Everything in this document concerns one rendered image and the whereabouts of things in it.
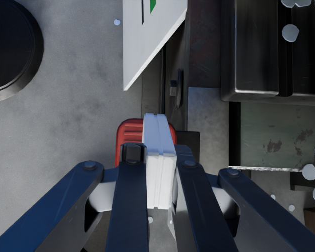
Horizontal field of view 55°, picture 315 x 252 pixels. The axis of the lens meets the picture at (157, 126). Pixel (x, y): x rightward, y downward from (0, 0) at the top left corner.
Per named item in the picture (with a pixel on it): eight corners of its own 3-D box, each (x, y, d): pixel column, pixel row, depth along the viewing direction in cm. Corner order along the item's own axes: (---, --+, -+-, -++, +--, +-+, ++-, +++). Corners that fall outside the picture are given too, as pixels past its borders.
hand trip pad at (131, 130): (167, 185, 37) (176, 191, 29) (117, 183, 36) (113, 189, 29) (169, 127, 38) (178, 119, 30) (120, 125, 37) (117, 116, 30)
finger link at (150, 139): (156, 210, 15) (140, 209, 15) (151, 153, 22) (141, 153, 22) (161, 154, 14) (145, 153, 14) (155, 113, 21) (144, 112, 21)
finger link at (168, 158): (161, 154, 14) (177, 155, 14) (155, 113, 21) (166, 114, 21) (156, 210, 15) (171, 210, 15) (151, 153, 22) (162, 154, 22)
